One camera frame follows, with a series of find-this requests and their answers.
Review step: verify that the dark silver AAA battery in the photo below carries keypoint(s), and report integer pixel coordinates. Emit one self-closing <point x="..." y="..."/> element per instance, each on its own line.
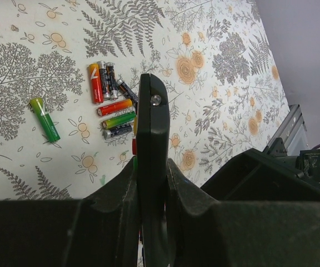
<point x="117" y="131"/>

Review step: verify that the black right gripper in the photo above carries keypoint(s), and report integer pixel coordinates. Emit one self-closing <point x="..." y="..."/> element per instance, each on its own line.
<point x="255" y="176"/>

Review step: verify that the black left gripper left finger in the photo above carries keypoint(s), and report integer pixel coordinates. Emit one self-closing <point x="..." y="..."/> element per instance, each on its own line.
<point x="100" y="230"/>

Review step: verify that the orange red AAA battery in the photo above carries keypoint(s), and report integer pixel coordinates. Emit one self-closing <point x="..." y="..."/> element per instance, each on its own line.
<point x="95" y="83"/>

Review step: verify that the dark blue AAA battery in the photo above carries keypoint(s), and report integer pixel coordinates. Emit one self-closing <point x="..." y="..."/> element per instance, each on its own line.
<point x="124" y="88"/>

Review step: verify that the yellow green AAA battery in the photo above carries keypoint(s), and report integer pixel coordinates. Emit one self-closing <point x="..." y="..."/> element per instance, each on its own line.
<point x="118" y="120"/>

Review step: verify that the black tv remote control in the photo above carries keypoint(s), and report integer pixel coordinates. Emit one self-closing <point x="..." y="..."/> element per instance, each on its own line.
<point x="152" y="138"/>

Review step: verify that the aluminium frame rail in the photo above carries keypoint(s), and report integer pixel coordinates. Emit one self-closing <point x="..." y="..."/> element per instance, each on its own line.
<point x="293" y="131"/>

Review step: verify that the floral table mat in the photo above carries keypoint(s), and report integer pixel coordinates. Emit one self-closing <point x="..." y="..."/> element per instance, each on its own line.
<point x="82" y="81"/>

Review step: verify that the black orange AAA battery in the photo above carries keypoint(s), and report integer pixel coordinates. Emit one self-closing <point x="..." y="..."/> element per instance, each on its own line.
<point x="112" y="80"/>

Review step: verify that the red yellow AAA battery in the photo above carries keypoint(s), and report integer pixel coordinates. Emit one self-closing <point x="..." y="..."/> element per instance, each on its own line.
<point x="114" y="107"/>

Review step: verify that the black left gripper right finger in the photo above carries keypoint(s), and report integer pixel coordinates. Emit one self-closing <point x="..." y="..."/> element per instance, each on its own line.
<point x="204" y="231"/>

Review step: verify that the black silver AAA battery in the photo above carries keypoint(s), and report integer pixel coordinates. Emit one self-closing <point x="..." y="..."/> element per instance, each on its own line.
<point x="104" y="80"/>

